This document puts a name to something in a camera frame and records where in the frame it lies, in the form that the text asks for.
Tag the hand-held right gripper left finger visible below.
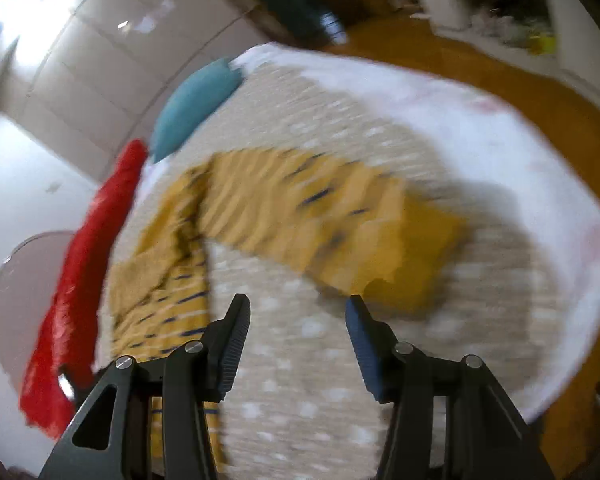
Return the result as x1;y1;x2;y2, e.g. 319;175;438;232
38;293;252;480

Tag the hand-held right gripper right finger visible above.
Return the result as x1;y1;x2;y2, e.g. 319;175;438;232
345;295;556;480

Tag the yellow striped small shirt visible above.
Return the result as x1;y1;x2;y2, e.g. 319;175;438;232
109;148;468;476

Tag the beige dotted bed blanket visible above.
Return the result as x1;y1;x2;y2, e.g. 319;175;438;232
97;62;533;480

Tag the red cloth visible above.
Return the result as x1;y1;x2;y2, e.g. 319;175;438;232
19;139;149;435

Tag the round grey mat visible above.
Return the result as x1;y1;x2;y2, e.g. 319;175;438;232
0;231;78;391

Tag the teal pillow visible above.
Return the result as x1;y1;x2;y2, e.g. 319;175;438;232
151;57;243;163

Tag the white wardrobe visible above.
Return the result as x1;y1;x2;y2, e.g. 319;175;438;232
0;0;276;181

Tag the white shelf unit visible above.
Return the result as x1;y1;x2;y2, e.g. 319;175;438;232
395;0;600;111

